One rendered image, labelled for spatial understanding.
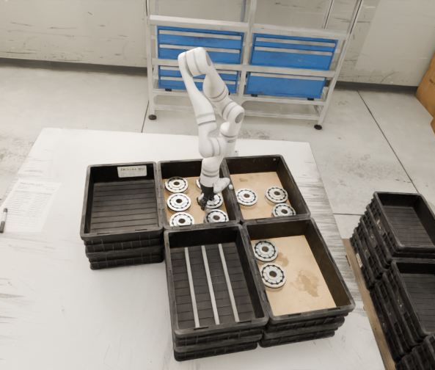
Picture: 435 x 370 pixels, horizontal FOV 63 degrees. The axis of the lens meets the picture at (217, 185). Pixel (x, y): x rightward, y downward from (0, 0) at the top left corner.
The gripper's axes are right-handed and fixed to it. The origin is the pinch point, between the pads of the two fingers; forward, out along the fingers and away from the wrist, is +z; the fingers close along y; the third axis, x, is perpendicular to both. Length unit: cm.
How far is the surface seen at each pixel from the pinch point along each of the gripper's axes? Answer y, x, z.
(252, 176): -31.0, 5.1, 2.2
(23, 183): 34, -85, 15
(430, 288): -64, 104, 47
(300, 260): -0.7, 45.2, 2.3
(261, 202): -18.7, 17.2, 2.3
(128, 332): 56, 7, 16
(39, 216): 43, -62, 15
